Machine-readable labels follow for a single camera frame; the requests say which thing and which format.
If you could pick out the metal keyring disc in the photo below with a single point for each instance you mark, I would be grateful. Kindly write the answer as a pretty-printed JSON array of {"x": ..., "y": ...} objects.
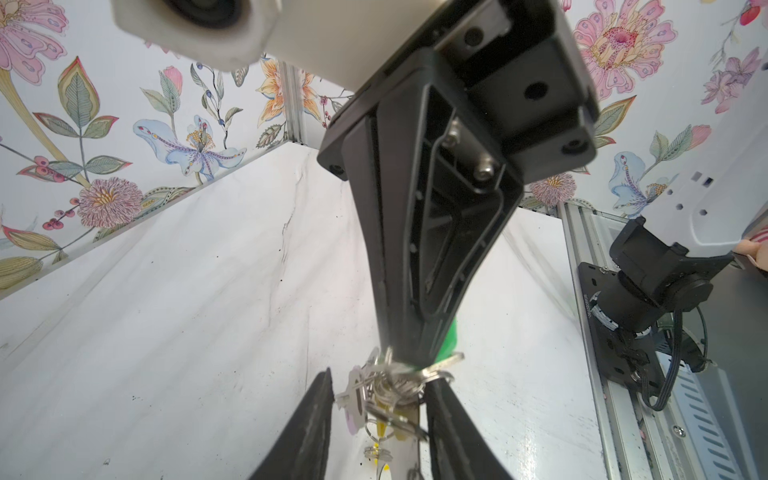
[{"x": 393, "y": 393}]

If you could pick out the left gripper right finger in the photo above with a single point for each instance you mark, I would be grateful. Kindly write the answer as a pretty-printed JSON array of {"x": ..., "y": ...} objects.
[{"x": 457, "y": 449}]

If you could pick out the yellow key tag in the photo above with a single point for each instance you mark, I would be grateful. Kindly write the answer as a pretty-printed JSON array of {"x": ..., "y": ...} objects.
[{"x": 377, "y": 453}]

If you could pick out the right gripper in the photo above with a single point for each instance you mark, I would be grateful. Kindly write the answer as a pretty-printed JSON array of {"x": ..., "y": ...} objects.
[{"x": 430, "y": 185}]

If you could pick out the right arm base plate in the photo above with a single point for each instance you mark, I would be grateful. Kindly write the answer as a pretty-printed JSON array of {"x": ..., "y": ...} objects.
[{"x": 648, "y": 362}]

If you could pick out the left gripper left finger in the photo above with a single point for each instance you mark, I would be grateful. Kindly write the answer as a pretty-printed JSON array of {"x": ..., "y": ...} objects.
[{"x": 302, "y": 449}]

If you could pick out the green key tag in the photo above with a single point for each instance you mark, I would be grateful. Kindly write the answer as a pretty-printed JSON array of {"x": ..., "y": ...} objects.
[{"x": 449, "y": 343}]

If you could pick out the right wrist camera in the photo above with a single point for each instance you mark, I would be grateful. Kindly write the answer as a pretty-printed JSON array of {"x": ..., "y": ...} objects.
[{"x": 344, "y": 42}]

